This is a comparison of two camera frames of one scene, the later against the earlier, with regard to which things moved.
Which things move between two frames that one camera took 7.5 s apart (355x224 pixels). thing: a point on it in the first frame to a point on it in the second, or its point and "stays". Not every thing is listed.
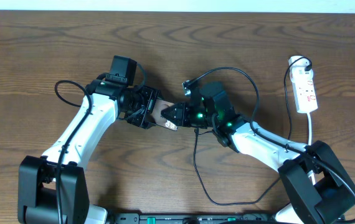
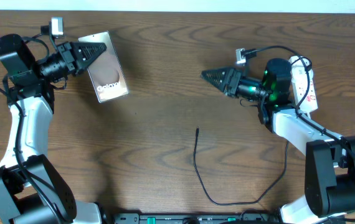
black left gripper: (143, 119) to (66, 50)
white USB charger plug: (297, 70) stays
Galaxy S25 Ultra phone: (156, 113) to (106, 73)
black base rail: (234, 218) stays
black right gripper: (182, 109) to (231, 77)
